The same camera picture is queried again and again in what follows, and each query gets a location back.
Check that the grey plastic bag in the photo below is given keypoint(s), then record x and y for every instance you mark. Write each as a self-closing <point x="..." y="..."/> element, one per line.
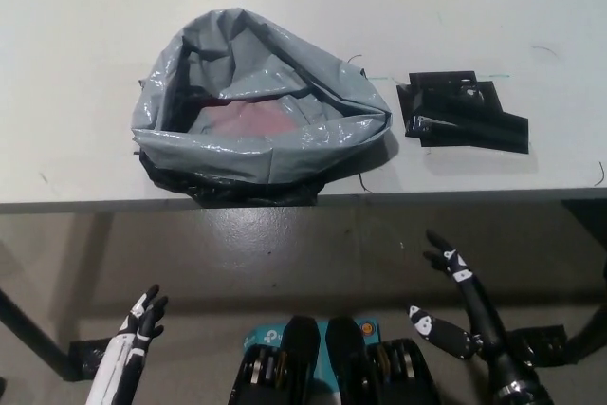
<point x="227" y="158"/>

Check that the teal router box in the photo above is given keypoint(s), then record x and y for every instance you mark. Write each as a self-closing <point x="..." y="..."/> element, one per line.
<point x="261" y="336"/>

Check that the black table leg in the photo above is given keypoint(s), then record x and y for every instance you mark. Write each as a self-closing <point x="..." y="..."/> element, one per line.
<point x="33" y="324"/>
<point x="588" y="334"/>

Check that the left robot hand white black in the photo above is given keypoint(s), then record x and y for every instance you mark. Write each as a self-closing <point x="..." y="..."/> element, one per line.
<point x="124" y="357"/>

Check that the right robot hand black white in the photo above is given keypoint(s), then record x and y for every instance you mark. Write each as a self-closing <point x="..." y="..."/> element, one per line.
<point x="479" y="310"/>

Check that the pink item inside bag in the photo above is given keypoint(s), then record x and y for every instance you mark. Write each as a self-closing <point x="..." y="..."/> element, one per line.
<point x="251" y="118"/>

